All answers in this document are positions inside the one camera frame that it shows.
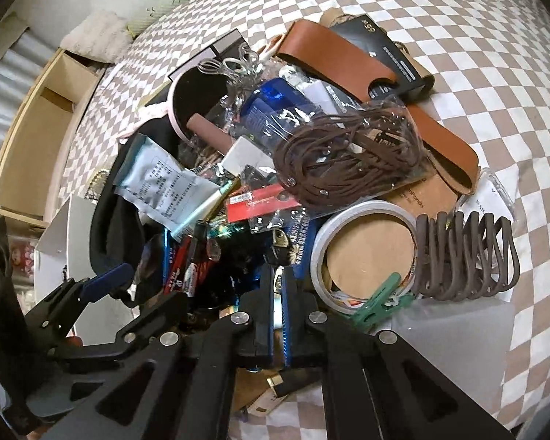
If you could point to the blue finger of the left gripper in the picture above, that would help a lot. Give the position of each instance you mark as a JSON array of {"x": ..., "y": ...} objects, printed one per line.
[{"x": 110, "y": 283}]

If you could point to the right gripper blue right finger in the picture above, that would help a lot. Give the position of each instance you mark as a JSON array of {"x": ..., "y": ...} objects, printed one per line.
[{"x": 300, "y": 346}]

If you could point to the black charger box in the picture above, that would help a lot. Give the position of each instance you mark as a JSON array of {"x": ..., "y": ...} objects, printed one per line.
[{"x": 413, "y": 82}]

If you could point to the white fluffy pillow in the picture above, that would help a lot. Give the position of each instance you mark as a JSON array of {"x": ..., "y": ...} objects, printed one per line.
[{"x": 101, "y": 37}]

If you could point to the round pink rimmed mirror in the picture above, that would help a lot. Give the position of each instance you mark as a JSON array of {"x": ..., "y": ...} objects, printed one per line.
[{"x": 190, "y": 93}]

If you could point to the red doll display box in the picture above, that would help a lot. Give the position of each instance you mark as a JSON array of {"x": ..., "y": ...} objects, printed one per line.
[{"x": 22, "y": 250}]

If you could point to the white tape roll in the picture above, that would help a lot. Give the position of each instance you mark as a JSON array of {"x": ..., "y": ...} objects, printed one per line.
[{"x": 356, "y": 251}]

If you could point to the orange handled scissors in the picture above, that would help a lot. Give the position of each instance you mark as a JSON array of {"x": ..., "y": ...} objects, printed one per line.
[{"x": 270, "y": 48}]

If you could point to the silver foil sachet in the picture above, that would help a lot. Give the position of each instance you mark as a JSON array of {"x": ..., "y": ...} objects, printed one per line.
[{"x": 160, "y": 188}]

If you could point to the black white gift box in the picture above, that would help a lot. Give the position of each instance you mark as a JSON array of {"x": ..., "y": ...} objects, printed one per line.
[{"x": 229, "y": 56}]

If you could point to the checkered bed sheet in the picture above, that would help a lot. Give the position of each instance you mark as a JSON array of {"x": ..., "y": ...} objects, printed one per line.
[{"x": 491, "y": 63}]

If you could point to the round cork coaster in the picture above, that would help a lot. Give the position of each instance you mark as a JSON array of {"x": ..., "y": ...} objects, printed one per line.
[{"x": 428, "y": 196}]

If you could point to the white cardboard shoe box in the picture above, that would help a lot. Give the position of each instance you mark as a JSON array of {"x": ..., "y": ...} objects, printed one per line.
[{"x": 63, "y": 249}]

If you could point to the red Lamborghini lighter box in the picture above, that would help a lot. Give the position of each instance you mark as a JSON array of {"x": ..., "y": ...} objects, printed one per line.
[{"x": 259, "y": 202}]

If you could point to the black fabric headband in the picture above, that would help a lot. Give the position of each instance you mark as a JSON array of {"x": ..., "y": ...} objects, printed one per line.
[{"x": 116, "y": 233}]

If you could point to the wooden bedside shelf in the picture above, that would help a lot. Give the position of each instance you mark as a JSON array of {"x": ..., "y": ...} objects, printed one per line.
[{"x": 36, "y": 148}]

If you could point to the green clothes peg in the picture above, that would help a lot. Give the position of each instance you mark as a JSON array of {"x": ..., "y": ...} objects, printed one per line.
[{"x": 382, "y": 304}]

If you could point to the blue plastic bottle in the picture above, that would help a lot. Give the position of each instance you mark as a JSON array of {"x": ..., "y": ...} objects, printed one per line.
[{"x": 274, "y": 111}]

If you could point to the small white box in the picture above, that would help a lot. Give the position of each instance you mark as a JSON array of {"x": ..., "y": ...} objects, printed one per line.
[{"x": 242, "y": 154}]

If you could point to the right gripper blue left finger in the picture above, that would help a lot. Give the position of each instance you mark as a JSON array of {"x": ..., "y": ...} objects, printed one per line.
[{"x": 255, "y": 347}]

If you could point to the brown cylinder stick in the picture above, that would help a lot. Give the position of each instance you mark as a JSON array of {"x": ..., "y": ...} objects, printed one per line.
[{"x": 209, "y": 133}]

